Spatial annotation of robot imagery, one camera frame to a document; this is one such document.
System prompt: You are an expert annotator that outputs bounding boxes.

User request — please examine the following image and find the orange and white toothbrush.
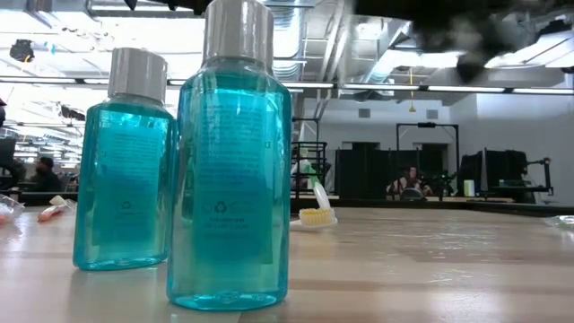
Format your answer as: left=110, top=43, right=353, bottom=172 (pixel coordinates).
left=0, top=193, right=26, bottom=228
left=37, top=194, right=78, bottom=224
left=289, top=206, right=339, bottom=232

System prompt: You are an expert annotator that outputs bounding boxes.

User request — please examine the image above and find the black mesh toothbrush holder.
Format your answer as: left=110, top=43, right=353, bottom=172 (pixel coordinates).
left=290, top=140, right=329, bottom=202

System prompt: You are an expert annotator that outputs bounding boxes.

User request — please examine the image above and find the large silver ventilation duct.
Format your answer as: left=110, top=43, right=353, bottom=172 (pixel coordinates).
left=358, top=17, right=418, bottom=86

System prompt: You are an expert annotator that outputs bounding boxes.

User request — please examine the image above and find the black monitor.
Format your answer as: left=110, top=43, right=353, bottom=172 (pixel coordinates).
left=0, top=136, right=17, bottom=179

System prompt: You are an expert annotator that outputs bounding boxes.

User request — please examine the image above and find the person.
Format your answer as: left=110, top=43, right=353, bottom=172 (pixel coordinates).
left=385, top=165, right=435, bottom=201
left=27, top=155, right=64, bottom=194

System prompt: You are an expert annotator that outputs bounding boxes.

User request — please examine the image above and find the ribbed silver ventilation duct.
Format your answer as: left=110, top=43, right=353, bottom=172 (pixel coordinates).
left=271, top=4, right=310, bottom=83

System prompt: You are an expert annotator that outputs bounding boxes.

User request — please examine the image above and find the blue mouthwash bottle white cap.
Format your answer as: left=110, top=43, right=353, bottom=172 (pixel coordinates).
left=72, top=46, right=178, bottom=272
left=166, top=0, right=294, bottom=312

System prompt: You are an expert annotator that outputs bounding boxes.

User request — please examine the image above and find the ceiling light strip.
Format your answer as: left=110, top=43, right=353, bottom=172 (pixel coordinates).
left=425, top=85, right=507, bottom=94
left=282, top=81, right=336, bottom=90
left=340, top=83, right=422, bottom=92
left=510, top=87, right=574, bottom=96

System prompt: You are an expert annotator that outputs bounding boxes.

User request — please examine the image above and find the black aluminium rig frame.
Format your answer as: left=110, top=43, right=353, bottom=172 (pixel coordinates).
left=17, top=191, right=574, bottom=219

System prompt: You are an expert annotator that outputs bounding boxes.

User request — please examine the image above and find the yellow hanging pendant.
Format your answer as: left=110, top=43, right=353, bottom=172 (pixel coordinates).
left=407, top=66, right=417, bottom=114

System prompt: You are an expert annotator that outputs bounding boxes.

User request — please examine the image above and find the black ceiling-hung device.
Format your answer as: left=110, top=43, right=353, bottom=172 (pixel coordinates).
left=8, top=39, right=37, bottom=64

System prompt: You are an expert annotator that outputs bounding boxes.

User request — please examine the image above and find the green and white toothbrush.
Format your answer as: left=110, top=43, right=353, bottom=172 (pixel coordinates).
left=298, top=158, right=333, bottom=211
left=544, top=214, right=574, bottom=229

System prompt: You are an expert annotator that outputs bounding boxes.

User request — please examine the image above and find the black partition wall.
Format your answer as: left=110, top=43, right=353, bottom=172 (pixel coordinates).
left=335, top=142, right=449, bottom=201

